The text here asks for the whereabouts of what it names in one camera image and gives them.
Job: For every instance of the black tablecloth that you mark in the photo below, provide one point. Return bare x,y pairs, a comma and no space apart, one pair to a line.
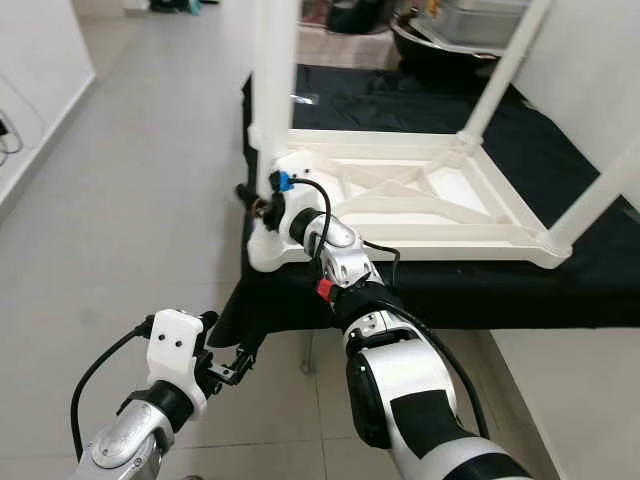
540,170

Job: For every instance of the beige woven cloth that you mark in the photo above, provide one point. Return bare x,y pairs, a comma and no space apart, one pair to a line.
350,50

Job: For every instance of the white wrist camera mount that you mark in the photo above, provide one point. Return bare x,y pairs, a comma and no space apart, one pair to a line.
295,165
175,348

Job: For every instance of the white plastic children table top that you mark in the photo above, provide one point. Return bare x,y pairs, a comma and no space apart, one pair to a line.
420,220

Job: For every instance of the black wok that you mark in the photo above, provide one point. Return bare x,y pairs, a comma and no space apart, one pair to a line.
420,60

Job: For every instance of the shiny dark metal pan lid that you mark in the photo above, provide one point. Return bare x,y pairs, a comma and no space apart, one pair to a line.
365,15

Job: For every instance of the black floor appliance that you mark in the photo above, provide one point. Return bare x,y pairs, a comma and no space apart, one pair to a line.
175,5

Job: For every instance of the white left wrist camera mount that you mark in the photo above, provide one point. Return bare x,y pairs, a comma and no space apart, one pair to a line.
175,348

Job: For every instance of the metal folding table frame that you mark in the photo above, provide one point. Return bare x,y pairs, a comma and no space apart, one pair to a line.
306,355

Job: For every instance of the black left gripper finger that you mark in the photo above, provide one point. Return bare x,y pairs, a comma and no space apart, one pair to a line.
248,357
210,318

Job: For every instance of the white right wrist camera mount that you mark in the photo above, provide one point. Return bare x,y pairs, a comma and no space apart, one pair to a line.
295,165

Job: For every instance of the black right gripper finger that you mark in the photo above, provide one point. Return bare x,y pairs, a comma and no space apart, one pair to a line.
247,194

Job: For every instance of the clear tape strip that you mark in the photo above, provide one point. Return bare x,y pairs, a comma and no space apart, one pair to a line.
305,98

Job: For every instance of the clear plastic storage box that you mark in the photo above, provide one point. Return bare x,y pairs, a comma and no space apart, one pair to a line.
470,25

